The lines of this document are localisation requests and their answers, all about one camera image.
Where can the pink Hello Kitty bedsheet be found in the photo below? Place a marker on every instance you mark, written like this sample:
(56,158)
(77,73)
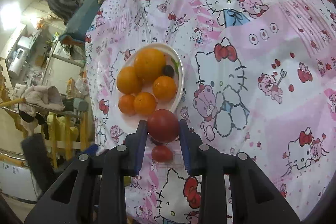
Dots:
(259,78)

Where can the dark purple grape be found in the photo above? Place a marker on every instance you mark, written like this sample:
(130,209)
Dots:
(168,70)
(155,141)

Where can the white water heater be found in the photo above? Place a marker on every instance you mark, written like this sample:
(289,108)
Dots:
(17,63)

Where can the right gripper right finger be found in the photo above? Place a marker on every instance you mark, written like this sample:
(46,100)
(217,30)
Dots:
(254,198)

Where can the teal chair back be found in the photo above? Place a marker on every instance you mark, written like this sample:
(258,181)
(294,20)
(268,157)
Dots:
(79,24)

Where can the green grape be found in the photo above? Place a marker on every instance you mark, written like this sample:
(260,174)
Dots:
(126,180)

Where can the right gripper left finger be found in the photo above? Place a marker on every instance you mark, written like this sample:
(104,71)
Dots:
(91,188)

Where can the grey tabby cat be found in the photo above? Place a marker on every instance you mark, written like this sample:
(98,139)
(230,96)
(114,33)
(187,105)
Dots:
(64,9)

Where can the pink plush garment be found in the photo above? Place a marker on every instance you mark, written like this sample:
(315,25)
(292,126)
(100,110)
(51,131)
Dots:
(47,97)

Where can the small mandarin orange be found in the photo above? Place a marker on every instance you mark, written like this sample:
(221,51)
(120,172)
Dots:
(145,103)
(128,82)
(126,104)
(164,88)

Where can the yellow wooden rack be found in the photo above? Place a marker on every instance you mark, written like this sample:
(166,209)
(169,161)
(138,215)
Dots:
(64,131)

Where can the pink strawberry ceramic plate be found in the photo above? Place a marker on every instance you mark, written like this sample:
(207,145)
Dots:
(128,124)

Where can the red cherry tomato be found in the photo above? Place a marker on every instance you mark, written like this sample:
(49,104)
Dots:
(161,153)
(163,126)

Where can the large orange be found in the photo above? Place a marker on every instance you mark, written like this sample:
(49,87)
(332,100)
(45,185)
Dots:
(149,63)

